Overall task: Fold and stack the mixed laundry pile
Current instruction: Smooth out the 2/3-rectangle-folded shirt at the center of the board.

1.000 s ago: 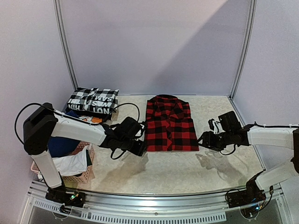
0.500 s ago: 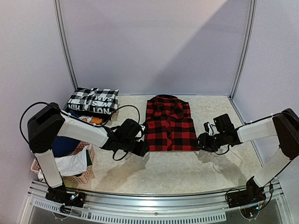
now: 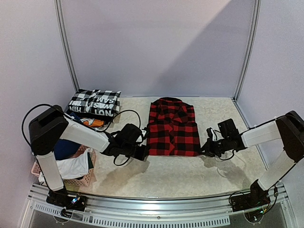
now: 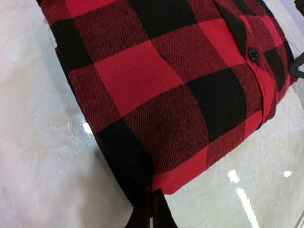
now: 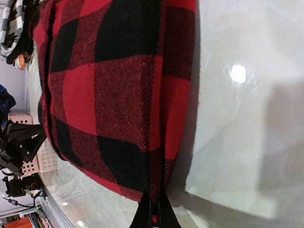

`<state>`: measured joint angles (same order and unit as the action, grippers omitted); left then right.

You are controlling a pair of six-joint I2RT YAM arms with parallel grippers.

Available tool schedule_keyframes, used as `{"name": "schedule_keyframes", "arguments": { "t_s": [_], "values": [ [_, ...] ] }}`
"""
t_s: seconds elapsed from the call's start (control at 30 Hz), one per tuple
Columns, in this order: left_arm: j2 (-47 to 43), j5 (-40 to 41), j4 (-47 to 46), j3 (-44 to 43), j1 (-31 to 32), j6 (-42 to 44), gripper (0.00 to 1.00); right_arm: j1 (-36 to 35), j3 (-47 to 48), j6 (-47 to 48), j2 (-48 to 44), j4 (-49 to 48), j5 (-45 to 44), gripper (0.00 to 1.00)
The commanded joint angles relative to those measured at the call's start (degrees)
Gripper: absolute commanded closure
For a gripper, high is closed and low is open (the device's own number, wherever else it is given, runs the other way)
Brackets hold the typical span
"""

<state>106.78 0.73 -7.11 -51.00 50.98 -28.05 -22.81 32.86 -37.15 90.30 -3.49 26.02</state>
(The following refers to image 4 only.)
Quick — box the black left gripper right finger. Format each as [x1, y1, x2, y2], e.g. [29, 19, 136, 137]
[152, 189, 178, 228]

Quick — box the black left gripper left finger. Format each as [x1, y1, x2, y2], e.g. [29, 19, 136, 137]
[125, 188, 153, 228]

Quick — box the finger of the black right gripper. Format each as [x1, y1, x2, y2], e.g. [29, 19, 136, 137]
[289, 52, 304, 78]

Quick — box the red black plaid shirt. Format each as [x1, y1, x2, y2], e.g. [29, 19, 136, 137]
[38, 0, 295, 194]

